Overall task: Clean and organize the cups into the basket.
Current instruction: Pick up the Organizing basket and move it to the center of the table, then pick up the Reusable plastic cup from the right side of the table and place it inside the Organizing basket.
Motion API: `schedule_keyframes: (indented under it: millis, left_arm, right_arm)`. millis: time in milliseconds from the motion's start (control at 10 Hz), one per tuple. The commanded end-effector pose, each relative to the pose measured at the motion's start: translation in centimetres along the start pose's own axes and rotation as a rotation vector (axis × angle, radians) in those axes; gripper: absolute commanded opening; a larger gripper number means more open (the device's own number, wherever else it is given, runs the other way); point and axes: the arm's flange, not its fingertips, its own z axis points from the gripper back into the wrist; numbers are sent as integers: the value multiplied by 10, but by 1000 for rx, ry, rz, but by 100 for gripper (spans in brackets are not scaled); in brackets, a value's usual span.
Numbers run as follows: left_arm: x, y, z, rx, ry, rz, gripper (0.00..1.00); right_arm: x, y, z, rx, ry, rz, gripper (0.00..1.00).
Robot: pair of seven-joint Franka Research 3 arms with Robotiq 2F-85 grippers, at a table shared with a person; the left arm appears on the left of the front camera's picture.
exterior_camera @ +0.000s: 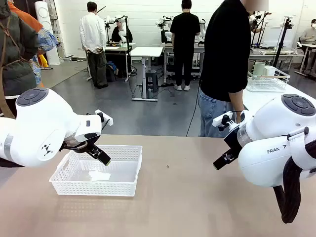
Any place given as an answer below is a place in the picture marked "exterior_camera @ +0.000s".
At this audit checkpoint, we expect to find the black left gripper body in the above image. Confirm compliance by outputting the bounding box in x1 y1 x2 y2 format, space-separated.
61 138 99 154

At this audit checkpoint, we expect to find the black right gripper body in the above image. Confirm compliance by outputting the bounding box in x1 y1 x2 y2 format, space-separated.
223 124 244 156

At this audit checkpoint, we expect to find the white perforated plastic basket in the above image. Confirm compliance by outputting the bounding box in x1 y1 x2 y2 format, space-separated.
48 145 143 198

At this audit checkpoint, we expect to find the person's right forearm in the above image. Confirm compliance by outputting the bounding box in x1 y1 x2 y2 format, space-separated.
228 90 245 113

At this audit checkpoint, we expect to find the white label sticker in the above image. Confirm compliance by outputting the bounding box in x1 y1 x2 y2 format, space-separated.
89 172 111 182

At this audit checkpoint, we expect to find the white side table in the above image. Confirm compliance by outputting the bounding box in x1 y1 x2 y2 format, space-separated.
243 74 316 117

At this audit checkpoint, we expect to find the person in black shirt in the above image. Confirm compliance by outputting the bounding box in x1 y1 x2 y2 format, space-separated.
198 0 269 138

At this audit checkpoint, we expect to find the grey plastic stool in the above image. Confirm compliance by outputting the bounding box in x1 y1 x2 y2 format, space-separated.
145 70 159 93

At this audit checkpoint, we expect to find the yellow floor sign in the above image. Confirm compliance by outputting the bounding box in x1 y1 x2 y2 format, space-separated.
38 54 49 69

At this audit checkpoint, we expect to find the person in green jacket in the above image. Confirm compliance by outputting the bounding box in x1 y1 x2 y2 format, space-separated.
0 0 40 119

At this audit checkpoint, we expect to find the wooden top table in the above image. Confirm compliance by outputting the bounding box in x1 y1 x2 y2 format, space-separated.
105 41 137 79

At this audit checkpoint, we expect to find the black tripod stand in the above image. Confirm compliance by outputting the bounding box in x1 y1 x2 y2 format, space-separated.
273 16 296 67

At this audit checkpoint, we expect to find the person in orange and blue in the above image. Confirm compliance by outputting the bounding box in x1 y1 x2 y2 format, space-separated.
7 0 60 87

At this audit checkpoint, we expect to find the white standing desk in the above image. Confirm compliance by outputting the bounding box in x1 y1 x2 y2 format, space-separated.
129 46 164 102

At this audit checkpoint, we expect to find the grey workbench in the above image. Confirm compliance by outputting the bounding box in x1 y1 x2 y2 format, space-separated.
162 43 205 83

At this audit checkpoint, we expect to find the person in white shirt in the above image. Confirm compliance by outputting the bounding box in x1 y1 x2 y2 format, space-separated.
79 1 109 89

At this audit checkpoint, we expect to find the person in black t-shirt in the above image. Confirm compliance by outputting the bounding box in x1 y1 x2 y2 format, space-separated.
169 0 201 91

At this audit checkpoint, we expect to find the seated person in black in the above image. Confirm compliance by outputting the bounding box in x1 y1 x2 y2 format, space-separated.
111 18 133 44

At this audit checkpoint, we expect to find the person in grey top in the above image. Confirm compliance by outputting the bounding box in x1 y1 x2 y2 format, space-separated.
300 19 316 72

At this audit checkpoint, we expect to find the white tower fan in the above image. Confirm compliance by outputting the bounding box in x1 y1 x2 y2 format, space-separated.
34 0 61 66

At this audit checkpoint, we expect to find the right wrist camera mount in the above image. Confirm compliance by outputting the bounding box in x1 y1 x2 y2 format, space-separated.
212 111 234 131

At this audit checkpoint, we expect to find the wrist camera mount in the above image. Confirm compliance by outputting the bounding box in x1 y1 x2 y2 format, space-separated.
95 109 114 127
212 111 234 131

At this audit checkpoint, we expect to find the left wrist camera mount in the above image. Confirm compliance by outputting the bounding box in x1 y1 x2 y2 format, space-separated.
95 109 114 127

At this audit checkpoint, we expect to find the white wire dish rack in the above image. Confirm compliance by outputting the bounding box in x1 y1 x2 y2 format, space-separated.
246 66 291 92

